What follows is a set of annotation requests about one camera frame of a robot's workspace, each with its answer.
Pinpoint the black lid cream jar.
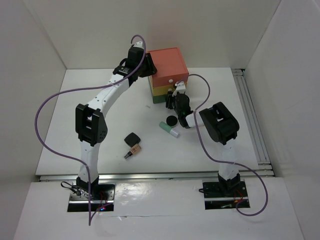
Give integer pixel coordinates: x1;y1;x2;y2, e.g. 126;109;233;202
166;115;178;128

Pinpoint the salmon top drawer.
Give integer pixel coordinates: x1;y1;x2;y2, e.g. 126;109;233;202
151;73;189;88

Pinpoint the three-drawer organizer box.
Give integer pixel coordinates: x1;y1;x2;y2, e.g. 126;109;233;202
148;47;189;88

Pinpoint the green cream tube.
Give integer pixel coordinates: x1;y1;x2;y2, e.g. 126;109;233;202
159;121;180;138

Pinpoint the green bottom drawer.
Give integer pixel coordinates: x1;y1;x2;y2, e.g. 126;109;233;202
152;94;174;104

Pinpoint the yellow drawer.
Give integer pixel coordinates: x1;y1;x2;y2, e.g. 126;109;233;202
150;84;177;96

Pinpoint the black square compact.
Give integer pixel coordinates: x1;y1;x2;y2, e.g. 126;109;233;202
124;132;141;147

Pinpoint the foundation bottle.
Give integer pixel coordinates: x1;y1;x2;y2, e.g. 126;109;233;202
124;143;142;159

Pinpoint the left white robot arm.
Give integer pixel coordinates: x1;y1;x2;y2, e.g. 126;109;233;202
75;41;157;200

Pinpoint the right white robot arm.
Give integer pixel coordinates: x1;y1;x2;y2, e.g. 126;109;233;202
165;91;241;197

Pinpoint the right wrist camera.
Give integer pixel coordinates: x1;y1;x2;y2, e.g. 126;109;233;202
172;81;186;97

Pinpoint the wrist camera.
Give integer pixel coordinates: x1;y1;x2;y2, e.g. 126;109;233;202
131;41;145;49
172;81;186;97

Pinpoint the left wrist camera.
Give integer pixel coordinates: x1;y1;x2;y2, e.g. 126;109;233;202
131;41;145;49

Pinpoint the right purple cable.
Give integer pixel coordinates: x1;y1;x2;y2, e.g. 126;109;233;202
176;73;269;216

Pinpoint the aluminium side rail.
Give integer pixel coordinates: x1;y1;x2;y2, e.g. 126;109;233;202
231;69;276;177

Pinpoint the aluminium front rail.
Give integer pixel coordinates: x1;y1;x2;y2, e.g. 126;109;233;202
38;170;251;181

